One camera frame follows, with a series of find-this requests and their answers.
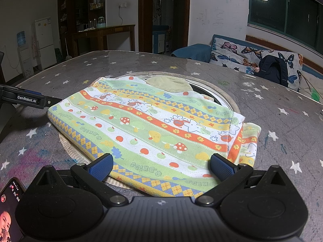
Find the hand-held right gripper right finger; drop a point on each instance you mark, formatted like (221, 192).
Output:
(222, 168)

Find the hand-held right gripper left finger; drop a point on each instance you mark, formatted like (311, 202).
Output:
(102, 168)

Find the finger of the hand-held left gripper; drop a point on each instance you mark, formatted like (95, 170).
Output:
(51, 102)

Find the colourful patterned children's shirt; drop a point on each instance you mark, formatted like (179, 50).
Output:
(151, 126)

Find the white water dispenser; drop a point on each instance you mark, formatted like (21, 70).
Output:
(25, 58)

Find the broom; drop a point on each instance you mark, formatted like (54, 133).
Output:
(68, 55)

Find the white refrigerator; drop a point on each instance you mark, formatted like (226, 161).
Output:
(45, 42)

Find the round woven mat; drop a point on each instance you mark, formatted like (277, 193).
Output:
(227, 100)

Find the clear pitcher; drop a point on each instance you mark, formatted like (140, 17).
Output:
(101, 23)

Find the dark wooden side table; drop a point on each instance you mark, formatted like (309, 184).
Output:
(113, 28)

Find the dark wooden shelf cabinet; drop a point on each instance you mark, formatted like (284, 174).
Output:
(80, 10)

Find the black smartphone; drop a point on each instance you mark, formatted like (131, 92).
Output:
(7, 206)

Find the dark navy bag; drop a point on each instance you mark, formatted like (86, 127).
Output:
(273, 70)

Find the butterfly print cushion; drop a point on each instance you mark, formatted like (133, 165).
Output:
(232, 53)

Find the green plastic piece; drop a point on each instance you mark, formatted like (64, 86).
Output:
(315, 94)

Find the blue blanket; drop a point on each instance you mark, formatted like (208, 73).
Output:
(191, 51)

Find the blue and white cabinet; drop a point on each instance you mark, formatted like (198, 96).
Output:
(160, 40)

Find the dark window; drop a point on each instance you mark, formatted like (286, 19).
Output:
(290, 10)

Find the white wall outlet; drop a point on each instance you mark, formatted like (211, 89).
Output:
(122, 5)

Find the dark wooden door frame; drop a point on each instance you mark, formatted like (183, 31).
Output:
(142, 17)

